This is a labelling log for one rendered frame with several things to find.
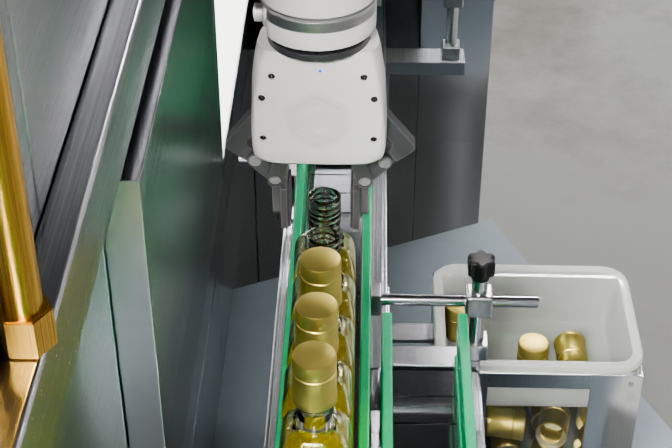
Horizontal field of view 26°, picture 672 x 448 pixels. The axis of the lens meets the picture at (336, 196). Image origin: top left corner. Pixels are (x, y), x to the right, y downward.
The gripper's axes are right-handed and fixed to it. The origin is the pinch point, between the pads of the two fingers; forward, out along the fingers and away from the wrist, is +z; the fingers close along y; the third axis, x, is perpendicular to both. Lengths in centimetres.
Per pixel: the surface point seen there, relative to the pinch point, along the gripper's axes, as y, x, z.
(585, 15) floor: 64, 281, 140
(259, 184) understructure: -15, 103, 73
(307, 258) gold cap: -1.1, -0.2, 5.8
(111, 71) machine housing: -13.4, -9.7, -17.6
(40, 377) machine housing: -12.5, -38.9, -17.3
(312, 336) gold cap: -0.4, -7.7, 7.6
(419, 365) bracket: 9.0, 17.3, 33.7
